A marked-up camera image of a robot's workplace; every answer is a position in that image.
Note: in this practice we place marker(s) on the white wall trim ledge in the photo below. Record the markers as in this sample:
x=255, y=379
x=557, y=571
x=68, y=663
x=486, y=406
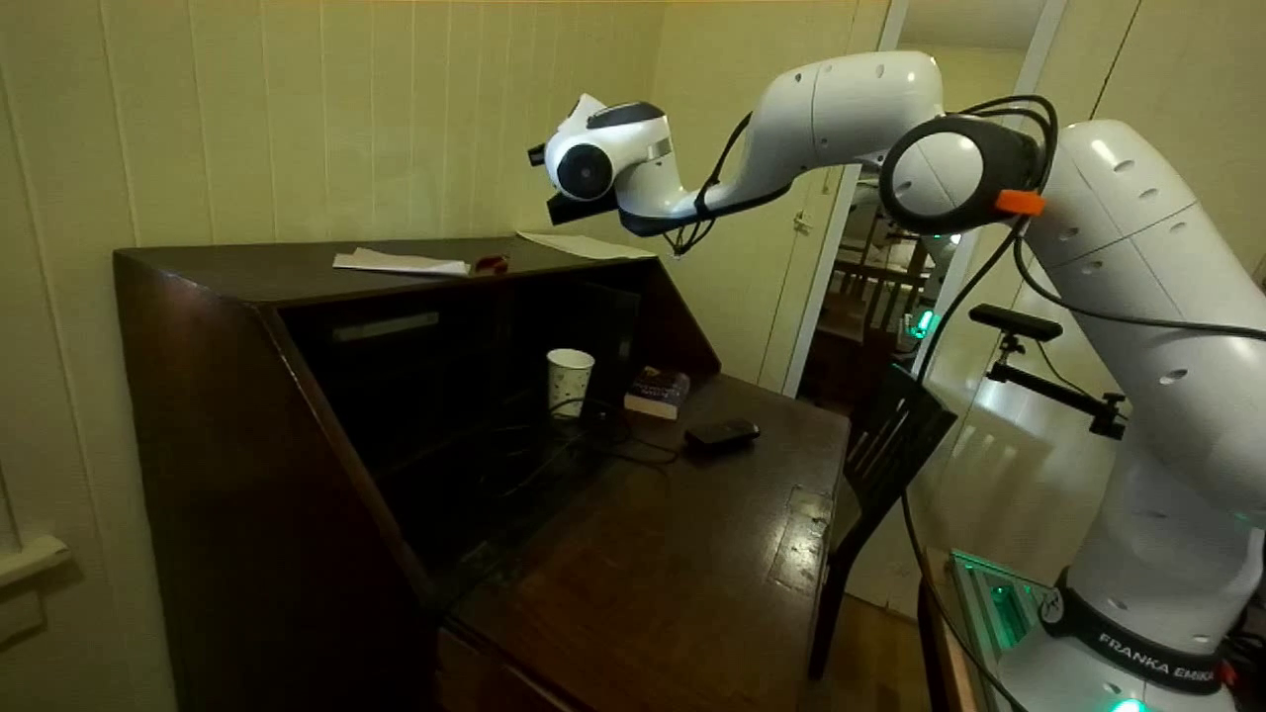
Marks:
x=23, y=559

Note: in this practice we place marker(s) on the dark wooden chair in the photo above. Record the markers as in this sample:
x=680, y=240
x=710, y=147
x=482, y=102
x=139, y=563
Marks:
x=885, y=447

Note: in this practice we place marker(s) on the green glowing light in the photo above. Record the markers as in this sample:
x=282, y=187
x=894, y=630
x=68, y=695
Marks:
x=921, y=320

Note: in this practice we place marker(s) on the John Grisham paperback book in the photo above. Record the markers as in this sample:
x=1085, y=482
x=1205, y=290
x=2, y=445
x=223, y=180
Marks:
x=654, y=394

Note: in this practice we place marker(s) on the black remote control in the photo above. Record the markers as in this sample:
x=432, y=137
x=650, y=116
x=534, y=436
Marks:
x=721, y=433

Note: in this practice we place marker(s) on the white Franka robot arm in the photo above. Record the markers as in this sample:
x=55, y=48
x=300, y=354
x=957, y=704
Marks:
x=844, y=120

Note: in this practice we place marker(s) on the black camera on stand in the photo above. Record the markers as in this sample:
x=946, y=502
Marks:
x=1014, y=320

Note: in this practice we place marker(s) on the speckled white paper cup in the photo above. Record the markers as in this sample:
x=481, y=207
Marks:
x=572, y=379

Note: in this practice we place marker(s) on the robot base table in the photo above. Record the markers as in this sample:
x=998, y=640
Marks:
x=981, y=606

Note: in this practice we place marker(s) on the small red object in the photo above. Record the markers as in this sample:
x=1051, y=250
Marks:
x=486, y=266

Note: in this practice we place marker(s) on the white paper stack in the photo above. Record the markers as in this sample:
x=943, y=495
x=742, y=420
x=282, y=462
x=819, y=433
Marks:
x=401, y=263

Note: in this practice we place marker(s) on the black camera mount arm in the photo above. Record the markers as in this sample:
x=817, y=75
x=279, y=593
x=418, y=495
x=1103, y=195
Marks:
x=1052, y=387

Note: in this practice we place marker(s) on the dark wooden secretary desk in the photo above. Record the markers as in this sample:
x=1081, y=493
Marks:
x=656, y=565

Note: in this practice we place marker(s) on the brown spindle chair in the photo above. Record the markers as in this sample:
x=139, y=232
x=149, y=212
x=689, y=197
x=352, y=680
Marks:
x=870, y=280

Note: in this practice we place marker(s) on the small desk drawer front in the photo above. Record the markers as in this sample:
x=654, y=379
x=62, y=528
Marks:
x=383, y=325

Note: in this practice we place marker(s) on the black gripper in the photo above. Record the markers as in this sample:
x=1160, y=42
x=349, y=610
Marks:
x=577, y=207

